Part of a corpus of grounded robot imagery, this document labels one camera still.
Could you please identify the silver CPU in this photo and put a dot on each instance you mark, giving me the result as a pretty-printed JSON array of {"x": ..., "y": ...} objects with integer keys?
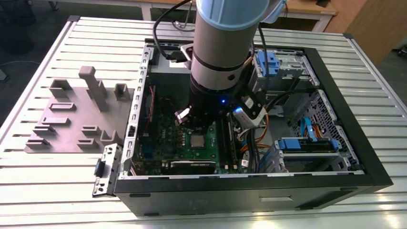
[{"x": 197, "y": 141}]

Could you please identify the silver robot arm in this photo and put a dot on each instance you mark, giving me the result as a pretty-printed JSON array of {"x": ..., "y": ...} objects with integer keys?
[{"x": 219, "y": 47}]

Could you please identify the CPU socket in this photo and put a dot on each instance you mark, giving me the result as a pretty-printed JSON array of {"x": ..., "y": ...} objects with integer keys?
[{"x": 207, "y": 142}]

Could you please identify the grey power supply unit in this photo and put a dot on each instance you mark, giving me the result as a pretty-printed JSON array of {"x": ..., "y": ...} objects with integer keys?
[{"x": 165, "y": 88}]

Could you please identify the black RAM slot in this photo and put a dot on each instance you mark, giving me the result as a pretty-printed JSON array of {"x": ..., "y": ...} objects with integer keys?
[
  {"x": 223, "y": 145},
  {"x": 231, "y": 145}
]

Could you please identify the green motherboard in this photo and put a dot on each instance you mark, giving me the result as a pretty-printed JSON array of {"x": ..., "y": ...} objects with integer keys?
[{"x": 168, "y": 143}]

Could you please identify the tall metal drive cage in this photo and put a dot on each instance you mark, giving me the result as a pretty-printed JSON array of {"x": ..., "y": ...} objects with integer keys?
[{"x": 276, "y": 88}]

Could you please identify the black graphics card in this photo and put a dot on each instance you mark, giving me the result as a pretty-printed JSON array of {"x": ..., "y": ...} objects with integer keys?
[{"x": 191, "y": 165}]

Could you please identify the blue plastic disk carrier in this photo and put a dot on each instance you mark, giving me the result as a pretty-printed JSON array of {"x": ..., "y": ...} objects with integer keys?
[{"x": 271, "y": 66}]

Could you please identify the hard disk in blue carrier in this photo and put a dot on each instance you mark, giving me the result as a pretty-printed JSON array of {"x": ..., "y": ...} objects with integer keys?
[{"x": 291, "y": 144}]

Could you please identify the metal expansion slot latch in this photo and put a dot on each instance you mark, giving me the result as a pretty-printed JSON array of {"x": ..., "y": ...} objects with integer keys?
[{"x": 111, "y": 157}]

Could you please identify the black PC case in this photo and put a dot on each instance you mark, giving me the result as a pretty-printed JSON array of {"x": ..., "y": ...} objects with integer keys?
[{"x": 222, "y": 198}]

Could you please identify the low metal disk bay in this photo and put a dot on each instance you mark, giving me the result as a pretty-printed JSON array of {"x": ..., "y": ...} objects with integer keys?
[{"x": 315, "y": 155}]

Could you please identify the grey parts rack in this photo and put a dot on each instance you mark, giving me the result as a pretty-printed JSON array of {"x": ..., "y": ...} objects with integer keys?
[{"x": 79, "y": 133}]

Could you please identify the wooden desk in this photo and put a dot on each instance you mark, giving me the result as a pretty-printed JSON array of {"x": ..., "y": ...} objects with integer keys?
[{"x": 308, "y": 8}]

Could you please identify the wooden cabinet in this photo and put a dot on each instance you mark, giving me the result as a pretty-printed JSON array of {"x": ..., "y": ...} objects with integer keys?
[{"x": 375, "y": 23}]

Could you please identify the black chair base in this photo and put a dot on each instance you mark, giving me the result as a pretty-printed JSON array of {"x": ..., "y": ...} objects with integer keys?
[{"x": 400, "y": 51}]

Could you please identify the small pale wrist camera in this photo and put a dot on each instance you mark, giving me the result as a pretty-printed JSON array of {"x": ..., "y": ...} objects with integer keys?
[{"x": 183, "y": 117}]

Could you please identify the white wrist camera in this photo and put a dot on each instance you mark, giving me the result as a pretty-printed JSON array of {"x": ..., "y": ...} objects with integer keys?
[{"x": 251, "y": 119}]

